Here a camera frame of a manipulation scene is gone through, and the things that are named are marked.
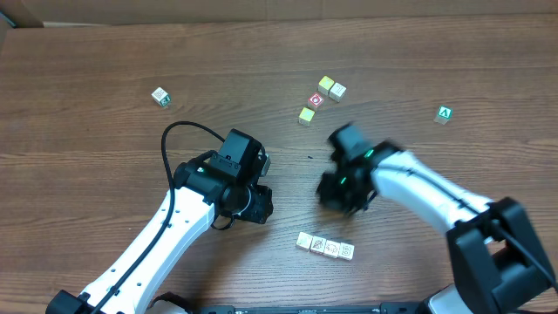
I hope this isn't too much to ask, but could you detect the white block green edge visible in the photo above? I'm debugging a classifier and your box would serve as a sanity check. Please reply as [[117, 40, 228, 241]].
[[323, 240, 340, 258]]

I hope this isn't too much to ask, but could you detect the white wooden number block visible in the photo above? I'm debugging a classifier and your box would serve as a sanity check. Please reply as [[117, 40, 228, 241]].
[[338, 242, 355, 261]]

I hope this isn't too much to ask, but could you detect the white block red side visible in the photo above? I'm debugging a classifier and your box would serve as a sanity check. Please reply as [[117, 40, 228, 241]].
[[310, 235, 327, 254]]

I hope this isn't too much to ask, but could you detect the yellow wooden block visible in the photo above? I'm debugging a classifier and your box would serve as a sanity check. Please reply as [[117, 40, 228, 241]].
[[296, 232, 313, 250]]

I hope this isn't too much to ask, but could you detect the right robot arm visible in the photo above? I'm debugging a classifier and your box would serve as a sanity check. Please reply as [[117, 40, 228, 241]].
[[316, 124, 557, 313]]

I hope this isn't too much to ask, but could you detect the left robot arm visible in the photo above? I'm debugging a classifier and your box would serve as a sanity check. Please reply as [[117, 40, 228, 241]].
[[46, 129, 273, 313]]

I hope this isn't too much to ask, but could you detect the yellow block middle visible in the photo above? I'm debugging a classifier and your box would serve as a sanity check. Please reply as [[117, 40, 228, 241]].
[[298, 107, 316, 126]]

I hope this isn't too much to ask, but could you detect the white block beside yellow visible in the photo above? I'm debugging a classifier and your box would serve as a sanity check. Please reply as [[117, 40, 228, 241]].
[[329, 82, 346, 102]]

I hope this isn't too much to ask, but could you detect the yellow block top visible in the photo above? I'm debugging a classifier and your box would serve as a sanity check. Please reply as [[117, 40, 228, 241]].
[[317, 75, 335, 96]]

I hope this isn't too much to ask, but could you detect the green letter block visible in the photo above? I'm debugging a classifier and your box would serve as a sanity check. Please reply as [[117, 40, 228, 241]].
[[433, 106, 453, 125]]

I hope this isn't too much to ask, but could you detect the white block green side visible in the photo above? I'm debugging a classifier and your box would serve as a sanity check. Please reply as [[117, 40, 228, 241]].
[[152, 87, 171, 107]]

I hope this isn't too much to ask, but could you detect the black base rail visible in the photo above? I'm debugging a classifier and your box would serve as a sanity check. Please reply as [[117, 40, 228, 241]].
[[147, 291, 437, 314]]

